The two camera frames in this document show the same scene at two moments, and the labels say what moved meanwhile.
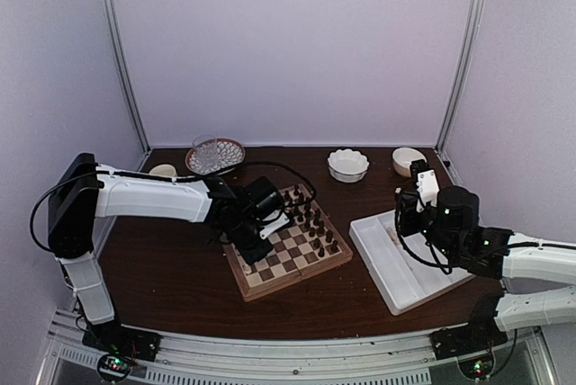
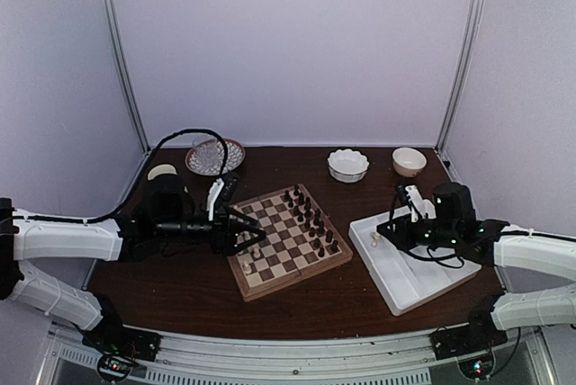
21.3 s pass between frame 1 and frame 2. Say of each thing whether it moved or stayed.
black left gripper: moved
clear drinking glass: stayed
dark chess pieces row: stayed
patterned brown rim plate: stayed
